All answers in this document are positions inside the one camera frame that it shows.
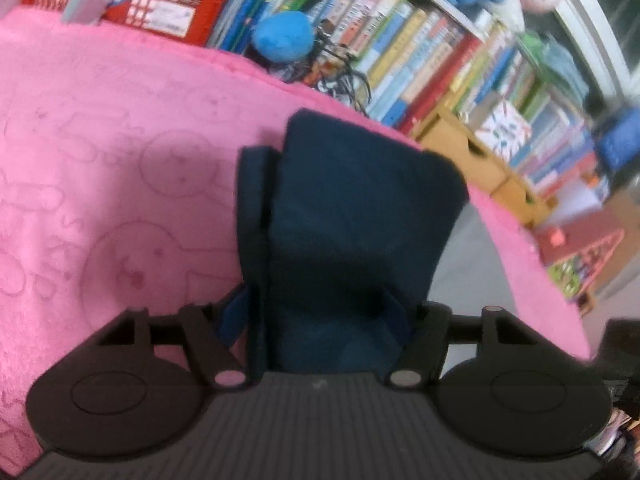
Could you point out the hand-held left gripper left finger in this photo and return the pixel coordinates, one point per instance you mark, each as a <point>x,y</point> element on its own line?
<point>232,317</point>

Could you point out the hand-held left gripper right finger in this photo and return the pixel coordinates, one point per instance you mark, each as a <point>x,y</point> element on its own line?
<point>395,320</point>

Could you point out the white and navy jacket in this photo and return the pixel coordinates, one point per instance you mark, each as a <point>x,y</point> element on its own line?
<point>350,210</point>

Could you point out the pink toy house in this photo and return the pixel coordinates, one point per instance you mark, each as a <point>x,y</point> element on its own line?
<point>580,250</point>

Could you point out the wooden drawer box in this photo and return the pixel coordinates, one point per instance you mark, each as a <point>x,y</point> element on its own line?
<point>465,150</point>

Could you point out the blue bag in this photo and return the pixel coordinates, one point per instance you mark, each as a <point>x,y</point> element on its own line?
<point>620,137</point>

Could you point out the pink printed blanket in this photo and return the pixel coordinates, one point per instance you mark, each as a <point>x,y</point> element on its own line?
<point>100,135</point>

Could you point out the metal bicycle model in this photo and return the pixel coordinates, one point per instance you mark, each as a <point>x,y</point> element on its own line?
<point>345,80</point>

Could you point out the row of colourful books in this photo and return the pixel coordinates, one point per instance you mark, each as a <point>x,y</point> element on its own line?
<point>415,60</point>

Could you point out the blue plush ball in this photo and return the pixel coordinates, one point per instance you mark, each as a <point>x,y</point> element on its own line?
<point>282,35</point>

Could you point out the white bookshelf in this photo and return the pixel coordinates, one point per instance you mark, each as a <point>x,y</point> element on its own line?
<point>590,25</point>

